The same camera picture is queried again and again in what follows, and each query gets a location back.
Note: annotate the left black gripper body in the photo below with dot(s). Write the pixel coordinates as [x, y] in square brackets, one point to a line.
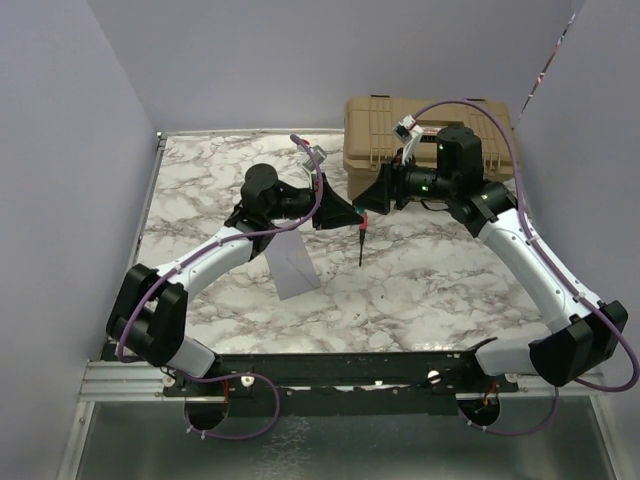
[317, 217]

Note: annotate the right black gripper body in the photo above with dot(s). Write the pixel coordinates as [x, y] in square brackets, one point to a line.
[401, 177]

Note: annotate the grey envelope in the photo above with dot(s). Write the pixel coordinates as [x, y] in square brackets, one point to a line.
[291, 266]

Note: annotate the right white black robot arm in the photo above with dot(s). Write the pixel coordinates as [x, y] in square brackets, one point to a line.
[581, 325]

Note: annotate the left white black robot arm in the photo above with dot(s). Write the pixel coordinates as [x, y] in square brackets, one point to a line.
[148, 319]

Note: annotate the tan plastic tool case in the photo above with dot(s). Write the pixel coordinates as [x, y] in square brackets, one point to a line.
[369, 140]

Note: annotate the red handled screwdriver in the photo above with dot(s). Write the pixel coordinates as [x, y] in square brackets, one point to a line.
[362, 236]

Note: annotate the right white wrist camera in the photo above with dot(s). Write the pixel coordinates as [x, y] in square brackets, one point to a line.
[410, 133]

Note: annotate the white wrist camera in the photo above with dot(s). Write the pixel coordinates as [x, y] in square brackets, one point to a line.
[308, 161]
[410, 133]

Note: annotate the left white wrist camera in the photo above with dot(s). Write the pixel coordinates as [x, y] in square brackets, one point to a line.
[308, 161]

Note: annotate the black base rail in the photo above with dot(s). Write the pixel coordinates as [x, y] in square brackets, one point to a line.
[344, 384]

